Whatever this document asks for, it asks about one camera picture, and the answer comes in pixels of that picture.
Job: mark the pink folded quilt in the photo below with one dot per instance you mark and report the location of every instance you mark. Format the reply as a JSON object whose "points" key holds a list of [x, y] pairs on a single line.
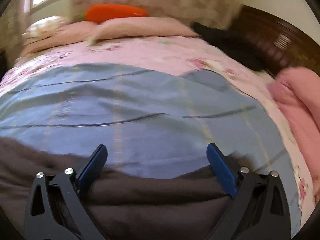
{"points": [[300, 105]]}

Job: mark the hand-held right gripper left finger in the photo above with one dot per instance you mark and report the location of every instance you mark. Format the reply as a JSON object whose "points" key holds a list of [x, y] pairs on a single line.
{"points": [[93, 166]]}

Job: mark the black clothing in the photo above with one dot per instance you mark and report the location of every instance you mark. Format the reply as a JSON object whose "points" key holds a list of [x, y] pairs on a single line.
{"points": [[230, 45]]}

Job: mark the dark brown hooded puffer jacket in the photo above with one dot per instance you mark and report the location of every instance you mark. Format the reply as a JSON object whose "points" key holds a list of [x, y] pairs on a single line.
{"points": [[150, 205]]}

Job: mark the pink pillow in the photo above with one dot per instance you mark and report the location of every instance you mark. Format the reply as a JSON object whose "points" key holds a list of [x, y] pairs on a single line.
{"points": [[72, 33], [150, 28]]}

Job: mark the blue checked blanket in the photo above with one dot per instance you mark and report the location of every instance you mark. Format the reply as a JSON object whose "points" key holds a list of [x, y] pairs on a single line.
{"points": [[150, 105]]}

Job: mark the orange carrot plush pillow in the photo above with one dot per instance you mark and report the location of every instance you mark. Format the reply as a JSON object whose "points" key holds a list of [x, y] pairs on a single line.
{"points": [[115, 13]]}

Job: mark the pink cartoon printed bed sheet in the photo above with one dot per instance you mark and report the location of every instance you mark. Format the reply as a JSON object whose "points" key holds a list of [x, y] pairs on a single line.
{"points": [[150, 51]]}

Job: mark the dark wooden headboard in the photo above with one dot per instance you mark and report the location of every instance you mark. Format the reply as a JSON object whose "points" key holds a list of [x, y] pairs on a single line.
{"points": [[280, 35]]}

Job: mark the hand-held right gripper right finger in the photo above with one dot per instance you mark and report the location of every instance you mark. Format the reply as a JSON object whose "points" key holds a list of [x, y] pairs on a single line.
{"points": [[221, 166]]}

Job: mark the white floral pillow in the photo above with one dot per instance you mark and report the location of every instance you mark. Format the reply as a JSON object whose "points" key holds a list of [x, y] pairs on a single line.
{"points": [[42, 28]]}

